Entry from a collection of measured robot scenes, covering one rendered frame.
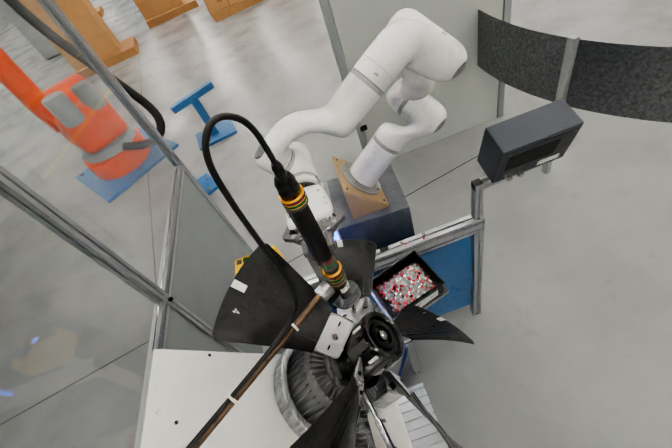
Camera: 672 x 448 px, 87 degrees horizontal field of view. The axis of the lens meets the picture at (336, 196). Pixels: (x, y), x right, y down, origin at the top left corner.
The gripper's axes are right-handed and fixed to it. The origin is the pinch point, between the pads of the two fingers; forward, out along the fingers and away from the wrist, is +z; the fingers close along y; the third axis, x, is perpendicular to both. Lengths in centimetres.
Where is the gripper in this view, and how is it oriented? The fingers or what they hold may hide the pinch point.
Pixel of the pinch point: (319, 246)
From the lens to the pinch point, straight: 70.3
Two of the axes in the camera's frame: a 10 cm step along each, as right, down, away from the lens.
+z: 2.4, 6.6, -7.1
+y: -9.3, 3.6, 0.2
